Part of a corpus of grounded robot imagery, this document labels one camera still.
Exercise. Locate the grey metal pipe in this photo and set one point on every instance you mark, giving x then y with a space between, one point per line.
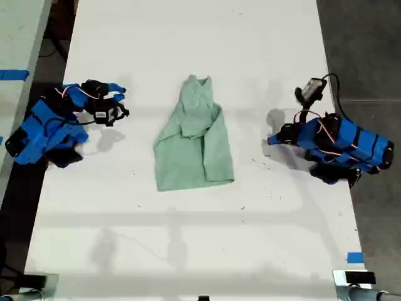
363 294
22 296

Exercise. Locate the long blue tape strip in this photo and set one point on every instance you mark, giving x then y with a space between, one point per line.
12 75

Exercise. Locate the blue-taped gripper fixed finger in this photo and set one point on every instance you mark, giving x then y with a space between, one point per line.
274 140
117 87

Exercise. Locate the pale green T-shirt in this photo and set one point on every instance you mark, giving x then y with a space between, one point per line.
194 141

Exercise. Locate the grey camera box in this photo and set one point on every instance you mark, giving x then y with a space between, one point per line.
313 85

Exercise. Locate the black camera stalk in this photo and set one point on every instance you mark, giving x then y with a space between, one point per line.
123 113
308 100

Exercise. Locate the small black clip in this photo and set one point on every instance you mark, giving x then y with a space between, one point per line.
203 298

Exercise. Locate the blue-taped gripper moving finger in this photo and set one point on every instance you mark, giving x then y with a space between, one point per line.
115 98

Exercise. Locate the black camera box with label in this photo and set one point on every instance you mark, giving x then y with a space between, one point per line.
101 116

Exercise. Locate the small black box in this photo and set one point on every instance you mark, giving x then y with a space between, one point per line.
360 277
34 281

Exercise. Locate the blue tape square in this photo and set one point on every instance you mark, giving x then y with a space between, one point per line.
355 257

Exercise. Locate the blue and black robot arm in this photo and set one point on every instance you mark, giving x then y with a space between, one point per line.
40 125
363 141

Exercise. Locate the black-rooted gripper moving finger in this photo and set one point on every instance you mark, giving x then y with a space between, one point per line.
288 131

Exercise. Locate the white side table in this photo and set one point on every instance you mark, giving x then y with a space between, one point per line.
18 47

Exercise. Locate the metal bracket plate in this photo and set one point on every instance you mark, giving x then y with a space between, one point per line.
338 277
52 283

